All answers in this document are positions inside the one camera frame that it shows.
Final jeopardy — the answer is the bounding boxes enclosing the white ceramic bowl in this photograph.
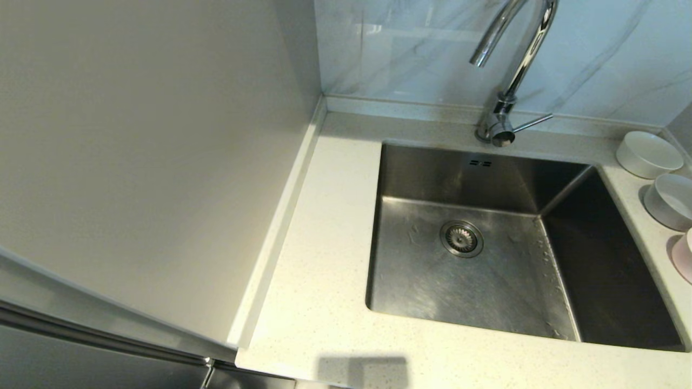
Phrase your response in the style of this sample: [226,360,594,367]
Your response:
[615,131,685,180]

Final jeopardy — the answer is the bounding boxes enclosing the round metal drain strainer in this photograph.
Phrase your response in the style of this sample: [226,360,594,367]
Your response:
[439,219,485,258]

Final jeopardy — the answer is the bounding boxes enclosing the grey ceramic bowl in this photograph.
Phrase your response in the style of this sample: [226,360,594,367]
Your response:
[642,173,692,232]

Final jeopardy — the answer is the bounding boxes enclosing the grey tall cabinet side panel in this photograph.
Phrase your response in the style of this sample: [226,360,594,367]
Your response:
[0,0,328,351]

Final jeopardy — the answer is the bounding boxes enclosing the grey appliance door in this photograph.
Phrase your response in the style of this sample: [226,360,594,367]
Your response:
[0,251,295,389]

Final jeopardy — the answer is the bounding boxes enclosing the chrome door trim strip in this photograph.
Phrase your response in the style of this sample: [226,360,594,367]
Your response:
[0,305,214,371]

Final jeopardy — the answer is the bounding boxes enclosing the chrome gooseneck faucet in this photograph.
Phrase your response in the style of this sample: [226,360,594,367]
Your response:
[469,0,558,147]

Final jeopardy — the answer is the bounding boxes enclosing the stainless steel sink basin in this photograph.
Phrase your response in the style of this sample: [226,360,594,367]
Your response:
[365,142,688,353]

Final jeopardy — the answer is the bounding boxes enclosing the pink ceramic bowl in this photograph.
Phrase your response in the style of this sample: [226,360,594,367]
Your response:
[670,227,692,285]

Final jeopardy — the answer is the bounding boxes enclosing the chrome door handle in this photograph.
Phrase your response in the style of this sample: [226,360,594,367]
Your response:
[199,358,217,389]

